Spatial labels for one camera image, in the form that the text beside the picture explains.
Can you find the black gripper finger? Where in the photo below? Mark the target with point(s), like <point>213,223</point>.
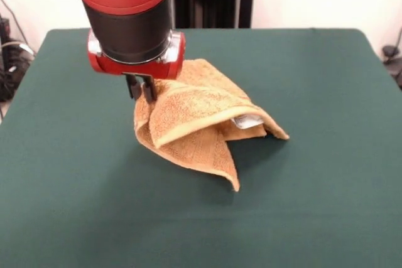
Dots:
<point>150,90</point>
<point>133,87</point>

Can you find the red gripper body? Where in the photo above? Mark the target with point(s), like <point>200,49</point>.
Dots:
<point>141,69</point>

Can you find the black floor device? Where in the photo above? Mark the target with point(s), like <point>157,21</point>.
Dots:
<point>392,57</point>

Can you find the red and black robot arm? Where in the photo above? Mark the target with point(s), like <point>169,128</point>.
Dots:
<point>125,29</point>

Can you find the dark green table cloth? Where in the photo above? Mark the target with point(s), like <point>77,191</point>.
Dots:
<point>94,186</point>

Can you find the orange terry towel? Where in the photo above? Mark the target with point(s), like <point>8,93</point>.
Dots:
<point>194,105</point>

